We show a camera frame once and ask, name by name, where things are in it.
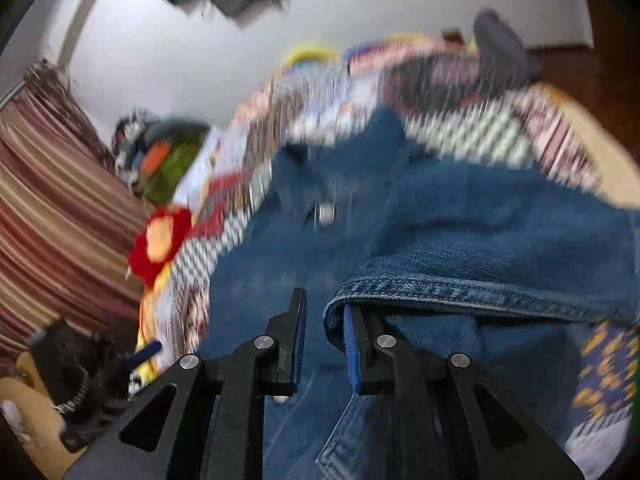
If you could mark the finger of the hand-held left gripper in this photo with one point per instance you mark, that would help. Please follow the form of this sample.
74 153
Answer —
145 354

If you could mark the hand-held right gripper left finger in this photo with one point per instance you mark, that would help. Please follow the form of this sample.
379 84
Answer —
300 340

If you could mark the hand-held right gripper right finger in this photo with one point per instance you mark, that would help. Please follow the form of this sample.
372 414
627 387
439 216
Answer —
353 345

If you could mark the blue denim jeans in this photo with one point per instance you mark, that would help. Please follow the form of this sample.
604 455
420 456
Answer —
450 200

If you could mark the pile of mixed clothes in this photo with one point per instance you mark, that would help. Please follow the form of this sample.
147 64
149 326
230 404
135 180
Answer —
165 170

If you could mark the red and yellow cushion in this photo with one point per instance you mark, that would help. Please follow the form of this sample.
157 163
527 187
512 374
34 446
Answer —
160 240

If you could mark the striped brown curtain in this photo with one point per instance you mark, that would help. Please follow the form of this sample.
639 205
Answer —
50 200

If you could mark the patchwork printed bedspread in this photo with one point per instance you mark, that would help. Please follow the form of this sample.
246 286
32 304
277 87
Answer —
450 125

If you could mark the yellow pillow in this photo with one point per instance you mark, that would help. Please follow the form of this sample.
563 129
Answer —
307 52

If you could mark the beige bed sheet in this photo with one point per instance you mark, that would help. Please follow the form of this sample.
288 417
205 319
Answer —
600 130

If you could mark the dark blue cloth on chair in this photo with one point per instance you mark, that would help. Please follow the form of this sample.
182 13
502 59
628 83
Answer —
500 45

